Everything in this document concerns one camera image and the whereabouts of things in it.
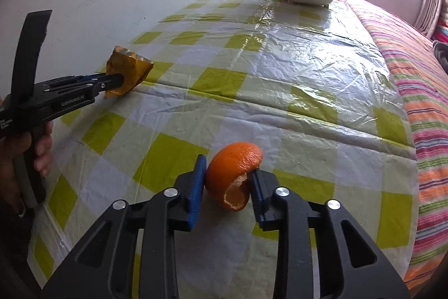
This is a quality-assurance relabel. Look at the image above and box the pink striped curtain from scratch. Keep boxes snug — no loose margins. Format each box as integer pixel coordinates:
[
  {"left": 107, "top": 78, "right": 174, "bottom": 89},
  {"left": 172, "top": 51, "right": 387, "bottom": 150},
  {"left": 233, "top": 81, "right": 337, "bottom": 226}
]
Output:
[{"left": 415, "top": 0, "right": 445, "bottom": 40}]

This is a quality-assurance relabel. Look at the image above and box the person's left hand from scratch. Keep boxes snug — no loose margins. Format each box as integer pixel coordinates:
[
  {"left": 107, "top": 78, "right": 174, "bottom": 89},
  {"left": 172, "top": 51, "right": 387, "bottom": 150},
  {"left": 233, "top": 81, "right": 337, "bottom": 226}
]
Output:
[{"left": 0, "top": 122, "right": 53, "bottom": 204}]

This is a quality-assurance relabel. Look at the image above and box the striped bedsheet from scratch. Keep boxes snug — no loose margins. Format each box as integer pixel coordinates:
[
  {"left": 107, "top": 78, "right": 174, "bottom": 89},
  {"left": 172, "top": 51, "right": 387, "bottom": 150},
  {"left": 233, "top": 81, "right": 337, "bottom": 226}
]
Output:
[{"left": 334, "top": 0, "right": 448, "bottom": 289}]

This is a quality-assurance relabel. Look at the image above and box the orange peel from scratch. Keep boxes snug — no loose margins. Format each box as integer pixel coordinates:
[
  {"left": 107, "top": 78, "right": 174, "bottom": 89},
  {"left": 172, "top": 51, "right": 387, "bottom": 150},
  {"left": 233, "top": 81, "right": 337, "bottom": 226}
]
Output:
[{"left": 205, "top": 141, "right": 264, "bottom": 212}]

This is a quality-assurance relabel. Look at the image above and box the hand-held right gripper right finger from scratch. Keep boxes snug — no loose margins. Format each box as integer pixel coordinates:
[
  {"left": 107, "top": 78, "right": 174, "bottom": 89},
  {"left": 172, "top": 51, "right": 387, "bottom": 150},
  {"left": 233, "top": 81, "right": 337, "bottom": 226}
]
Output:
[{"left": 249, "top": 169, "right": 410, "bottom": 299}]

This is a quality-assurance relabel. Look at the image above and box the brown wrapper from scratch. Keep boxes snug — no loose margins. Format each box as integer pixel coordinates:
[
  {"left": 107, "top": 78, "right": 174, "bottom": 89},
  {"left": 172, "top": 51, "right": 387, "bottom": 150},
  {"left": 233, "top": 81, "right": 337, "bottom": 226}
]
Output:
[{"left": 105, "top": 45, "right": 154, "bottom": 98}]

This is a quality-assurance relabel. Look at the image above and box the grey blanket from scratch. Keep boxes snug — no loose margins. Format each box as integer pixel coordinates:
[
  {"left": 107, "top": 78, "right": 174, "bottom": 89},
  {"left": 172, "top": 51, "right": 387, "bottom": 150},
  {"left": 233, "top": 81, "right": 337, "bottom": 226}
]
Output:
[{"left": 432, "top": 40, "right": 448, "bottom": 75}]

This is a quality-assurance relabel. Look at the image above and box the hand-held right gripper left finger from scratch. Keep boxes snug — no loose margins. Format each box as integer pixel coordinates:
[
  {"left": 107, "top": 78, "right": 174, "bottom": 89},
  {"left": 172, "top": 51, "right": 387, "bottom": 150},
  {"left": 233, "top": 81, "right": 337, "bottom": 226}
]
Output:
[{"left": 40, "top": 155, "right": 208, "bottom": 299}]

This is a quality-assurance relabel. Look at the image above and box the person's dark clothing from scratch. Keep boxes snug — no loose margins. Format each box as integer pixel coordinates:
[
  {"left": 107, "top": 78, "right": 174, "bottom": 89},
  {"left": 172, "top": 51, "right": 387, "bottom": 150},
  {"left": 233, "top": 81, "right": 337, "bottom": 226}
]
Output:
[{"left": 0, "top": 196, "right": 41, "bottom": 299}]

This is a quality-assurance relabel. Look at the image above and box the stack of folded quilts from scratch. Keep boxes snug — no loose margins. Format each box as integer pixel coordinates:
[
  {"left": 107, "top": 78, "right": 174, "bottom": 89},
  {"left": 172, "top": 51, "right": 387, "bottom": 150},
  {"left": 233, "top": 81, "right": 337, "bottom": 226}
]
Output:
[{"left": 434, "top": 0, "right": 448, "bottom": 44}]

